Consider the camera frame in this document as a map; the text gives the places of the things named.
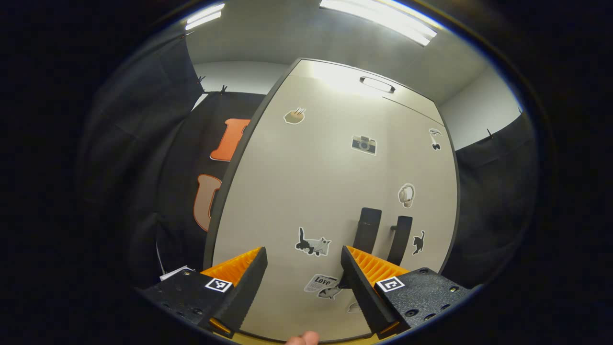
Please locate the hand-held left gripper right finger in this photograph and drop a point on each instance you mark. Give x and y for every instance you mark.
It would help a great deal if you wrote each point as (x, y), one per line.
(364, 297)

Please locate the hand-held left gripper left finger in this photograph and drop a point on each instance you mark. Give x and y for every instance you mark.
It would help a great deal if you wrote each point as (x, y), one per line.
(244, 292)

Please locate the white door with camera sticker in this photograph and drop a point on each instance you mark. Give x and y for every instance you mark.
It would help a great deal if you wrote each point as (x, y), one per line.
(287, 191)

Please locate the white door with headphone sticker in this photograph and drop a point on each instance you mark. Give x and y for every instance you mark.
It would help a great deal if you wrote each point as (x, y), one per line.
(431, 167)

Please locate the white cardboard box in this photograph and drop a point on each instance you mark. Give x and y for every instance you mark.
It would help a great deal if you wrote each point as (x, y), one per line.
(175, 273)

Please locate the white cabinet drawer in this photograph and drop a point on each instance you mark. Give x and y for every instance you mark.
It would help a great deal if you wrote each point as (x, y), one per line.
(325, 72)

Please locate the long ceiling light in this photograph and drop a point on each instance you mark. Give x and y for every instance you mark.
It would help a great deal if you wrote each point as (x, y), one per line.
(378, 21)

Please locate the small ceiling light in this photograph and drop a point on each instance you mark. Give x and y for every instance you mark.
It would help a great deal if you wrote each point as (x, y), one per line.
(205, 17)

